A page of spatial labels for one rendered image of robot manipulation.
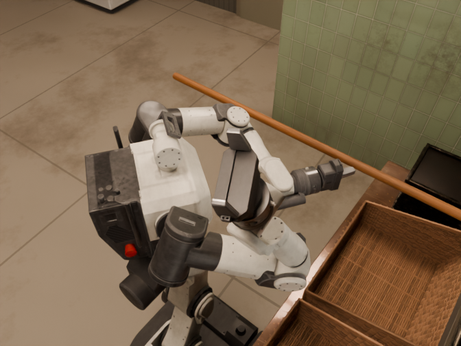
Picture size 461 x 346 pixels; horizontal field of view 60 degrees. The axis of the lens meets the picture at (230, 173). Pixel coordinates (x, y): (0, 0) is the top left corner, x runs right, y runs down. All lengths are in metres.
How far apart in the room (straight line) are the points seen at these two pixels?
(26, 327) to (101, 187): 1.61
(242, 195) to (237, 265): 0.37
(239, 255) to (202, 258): 0.09
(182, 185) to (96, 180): 0.22
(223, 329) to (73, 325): 0.84
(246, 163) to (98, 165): 0.56
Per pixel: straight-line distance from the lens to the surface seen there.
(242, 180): 0.61
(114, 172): 1.06
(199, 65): 3.96
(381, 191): 2.17
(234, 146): 0.61
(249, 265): 0.96
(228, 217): 0.58
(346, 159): 1.37
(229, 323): 2.10
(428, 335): 1.65
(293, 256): 0.91
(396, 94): 2.70
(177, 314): 1.82
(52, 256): 2.71
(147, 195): 0.99
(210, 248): 0.92
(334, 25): 2.68
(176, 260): 0.91
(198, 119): 1.24
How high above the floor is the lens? 2.15
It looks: 48 degrees down
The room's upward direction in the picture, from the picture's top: straight up
